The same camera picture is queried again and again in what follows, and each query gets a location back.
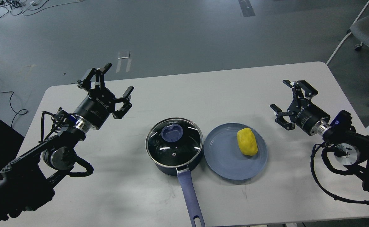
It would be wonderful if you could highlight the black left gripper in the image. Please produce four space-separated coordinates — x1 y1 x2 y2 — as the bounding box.
73 63 134 130

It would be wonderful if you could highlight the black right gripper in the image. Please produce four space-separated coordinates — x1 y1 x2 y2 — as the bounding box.
270 79 330 136

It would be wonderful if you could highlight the yellow potato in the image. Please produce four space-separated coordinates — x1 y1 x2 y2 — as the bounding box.
236 128 258 156

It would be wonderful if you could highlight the glass pot lid blue knob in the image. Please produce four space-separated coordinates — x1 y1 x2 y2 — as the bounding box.
146 118 203 166

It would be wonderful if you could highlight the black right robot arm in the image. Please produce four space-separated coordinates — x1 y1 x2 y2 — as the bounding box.
270 79 369 205

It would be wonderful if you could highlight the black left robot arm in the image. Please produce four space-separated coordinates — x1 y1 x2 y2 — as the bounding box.
0 63 134 221

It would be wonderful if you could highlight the dark blue saucepan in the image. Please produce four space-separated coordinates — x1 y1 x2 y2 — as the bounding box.
146 118 206 227

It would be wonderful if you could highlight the blue round plate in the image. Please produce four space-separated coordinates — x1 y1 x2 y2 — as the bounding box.
203 123 268 181

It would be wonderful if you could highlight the black floor cable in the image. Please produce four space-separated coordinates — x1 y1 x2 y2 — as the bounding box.
0 71 28 128

